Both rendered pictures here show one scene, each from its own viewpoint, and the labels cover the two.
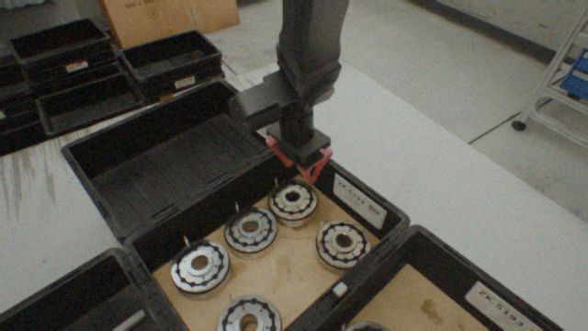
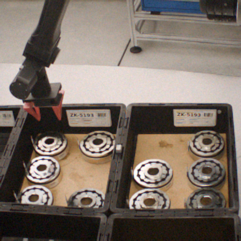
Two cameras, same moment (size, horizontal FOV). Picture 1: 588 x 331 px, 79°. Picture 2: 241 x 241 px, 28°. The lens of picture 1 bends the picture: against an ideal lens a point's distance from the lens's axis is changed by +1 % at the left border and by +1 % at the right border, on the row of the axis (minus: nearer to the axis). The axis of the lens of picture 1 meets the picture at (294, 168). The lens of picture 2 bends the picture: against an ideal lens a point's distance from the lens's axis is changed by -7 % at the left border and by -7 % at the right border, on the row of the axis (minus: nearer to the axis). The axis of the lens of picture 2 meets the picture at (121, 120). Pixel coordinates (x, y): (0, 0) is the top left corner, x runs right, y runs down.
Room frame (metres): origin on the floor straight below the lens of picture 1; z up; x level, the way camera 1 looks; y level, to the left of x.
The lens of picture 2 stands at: (-0.53, 0.48, 1.79)
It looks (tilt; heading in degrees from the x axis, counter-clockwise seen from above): 39 degrees down; 323
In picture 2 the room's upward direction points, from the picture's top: 7 degrees counter-clockwise
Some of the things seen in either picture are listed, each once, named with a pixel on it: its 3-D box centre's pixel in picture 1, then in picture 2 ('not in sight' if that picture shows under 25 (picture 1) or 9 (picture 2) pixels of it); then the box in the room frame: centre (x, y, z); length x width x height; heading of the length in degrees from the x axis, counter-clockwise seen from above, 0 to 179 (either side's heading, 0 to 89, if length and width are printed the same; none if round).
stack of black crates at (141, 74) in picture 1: (181, 92); not in sight; (1.53, 0.58, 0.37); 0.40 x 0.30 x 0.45; 124
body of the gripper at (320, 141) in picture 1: (297, 125); (39, 85); (0.45, 0.00, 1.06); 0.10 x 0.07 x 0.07; 41
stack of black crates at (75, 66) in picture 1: (79, 79); not in sight; (1.63, 1.14, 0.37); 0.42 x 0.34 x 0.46; 124
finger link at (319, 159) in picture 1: (306, 161); (51, 105); (0.44, -0.02, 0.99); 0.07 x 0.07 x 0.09; 41
